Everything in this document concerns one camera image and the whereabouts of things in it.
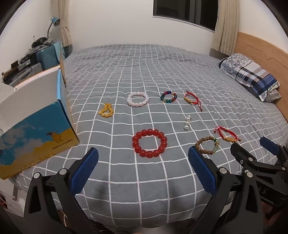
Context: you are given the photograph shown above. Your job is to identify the blue desk lamp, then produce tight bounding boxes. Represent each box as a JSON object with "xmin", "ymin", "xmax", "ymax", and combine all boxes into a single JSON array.
[{"xmin": 47, "ymin": 17, "xmax": 60, "ymax": 40}]

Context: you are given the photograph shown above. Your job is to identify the red bead bracelet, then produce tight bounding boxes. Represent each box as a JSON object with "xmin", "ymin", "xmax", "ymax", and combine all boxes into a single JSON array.
[{"xmin": 132, "ymin": 129, "xmax": 168, "ymax": 158}]

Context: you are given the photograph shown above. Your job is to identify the yellow bead bracelet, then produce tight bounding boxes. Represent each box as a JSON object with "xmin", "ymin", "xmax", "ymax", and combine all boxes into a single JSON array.
[{"xmin": 99, "ymin": 103, "xmax": 114, "ymax": 118}]

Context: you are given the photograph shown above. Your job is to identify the red string bracelet gold charm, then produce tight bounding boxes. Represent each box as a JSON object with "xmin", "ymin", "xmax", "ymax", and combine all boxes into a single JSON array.
[{"xmin": 214, "ymin": 125, "xmax": 241, "ymax": 143}]

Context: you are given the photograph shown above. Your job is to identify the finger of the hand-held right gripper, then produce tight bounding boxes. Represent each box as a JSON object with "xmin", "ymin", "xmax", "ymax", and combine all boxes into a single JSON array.
[
  {"xmin": 231, "ymin": 142, "xmax": 288, "ymax": 178},
  {"xmin": 260, "ymin": 136, "xmax": 288, "ymax": 168}
]

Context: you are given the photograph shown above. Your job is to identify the blue towel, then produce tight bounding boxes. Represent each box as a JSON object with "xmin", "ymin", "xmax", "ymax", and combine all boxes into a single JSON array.
[{"xmin": 54, "ymin": 42, "xmax": 66, "ymax": 59}]

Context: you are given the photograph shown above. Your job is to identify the wooden headboard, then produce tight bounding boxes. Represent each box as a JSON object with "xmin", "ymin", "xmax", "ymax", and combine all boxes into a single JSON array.
[{"xmin": 234, "ymin": 31, "xmax": 288, "ymax": 108}]

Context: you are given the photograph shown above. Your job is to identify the dark window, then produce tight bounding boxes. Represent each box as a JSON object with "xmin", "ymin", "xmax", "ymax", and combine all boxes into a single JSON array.
[{"xmin": 153, "ymin": 0, "xmax": 219, "ymax": 32}]

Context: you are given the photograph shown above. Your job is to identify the multicolour glass bead bracelet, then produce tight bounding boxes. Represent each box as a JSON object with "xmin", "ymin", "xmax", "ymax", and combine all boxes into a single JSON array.
[{"xmin": 160, "ymin": 91, "xmax": 177, "ymax": 104}]

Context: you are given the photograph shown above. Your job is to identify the pale pink bead bracelet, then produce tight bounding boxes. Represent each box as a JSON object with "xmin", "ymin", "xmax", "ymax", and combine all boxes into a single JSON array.
[{"xmin": 127, "ymin": 91, "xmax": 149, "ymax": 108}]

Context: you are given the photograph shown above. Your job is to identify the pile of dark clothes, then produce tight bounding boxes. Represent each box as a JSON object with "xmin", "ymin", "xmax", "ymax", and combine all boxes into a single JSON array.
[{"xmin": 30, "ymin": 37, "xmax": 54, "ymax": 49}]

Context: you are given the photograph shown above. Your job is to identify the teal suitcase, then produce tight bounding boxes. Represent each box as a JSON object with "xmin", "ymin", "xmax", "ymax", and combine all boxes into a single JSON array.
[{"xmin": 36, "ymin": 44, "xmax": 62, "ymax": 70}]

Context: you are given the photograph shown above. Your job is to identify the beige curtain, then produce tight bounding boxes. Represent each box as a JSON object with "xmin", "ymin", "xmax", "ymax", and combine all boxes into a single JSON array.
[
  {"xmin": 57, "ymin": 0, "xmax": 73, "ymax": 55},
  {"xmin": 209, "ymin": 0, "xmax": 238, "ymax": 57}
]

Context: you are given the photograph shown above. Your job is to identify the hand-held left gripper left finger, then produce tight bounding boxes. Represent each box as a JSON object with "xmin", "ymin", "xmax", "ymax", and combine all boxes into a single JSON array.
[{"xmin": 24, "ymin": 147, "xmax": 99, "ymax": 234}]

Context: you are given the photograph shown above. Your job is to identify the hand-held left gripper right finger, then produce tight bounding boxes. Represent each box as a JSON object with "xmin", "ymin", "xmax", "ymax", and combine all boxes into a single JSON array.
[{"xmin": 188, "ymin": 146, "xmax": 264, "ymax": 234}]

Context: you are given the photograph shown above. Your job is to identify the grey suitcase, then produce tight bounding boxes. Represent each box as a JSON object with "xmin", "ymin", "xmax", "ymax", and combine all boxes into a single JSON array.
[{"xmin": 9, "ymin": 63, "xmax": 43, "ymax": 87}]

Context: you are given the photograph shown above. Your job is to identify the grey grid bedsheet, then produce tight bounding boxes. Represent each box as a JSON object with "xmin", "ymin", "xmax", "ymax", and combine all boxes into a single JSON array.
[{"xmin": 13, "ymin": 44, "xmax": 285, "ymax": 228}]

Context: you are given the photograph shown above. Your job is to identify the blue and yellow cardboard box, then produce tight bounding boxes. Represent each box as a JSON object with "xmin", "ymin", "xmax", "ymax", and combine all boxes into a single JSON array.
[{"xmin": 0, "ymin": 48, "xmax": 80, "ymax": 180}]

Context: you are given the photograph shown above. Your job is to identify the plaid and floral pillow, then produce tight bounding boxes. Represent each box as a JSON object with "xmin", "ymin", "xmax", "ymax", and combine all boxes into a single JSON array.
[{"xmin": 217, "ymin": 53, "xmax": 282, "ymax": 103}]

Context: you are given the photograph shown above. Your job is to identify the brown wooden bead bracelet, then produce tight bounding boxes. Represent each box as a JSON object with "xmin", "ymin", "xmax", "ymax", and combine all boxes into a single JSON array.
[{"xmin": 195, "ymin": 136, "xmax": 220, "ymax": 155}]

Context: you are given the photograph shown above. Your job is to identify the red string bracelet gold tube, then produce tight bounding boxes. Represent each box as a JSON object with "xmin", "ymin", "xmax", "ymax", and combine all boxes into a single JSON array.
[{"xmin": 183, "ymin": 91, "xmax": 203, "ymax": 112}]

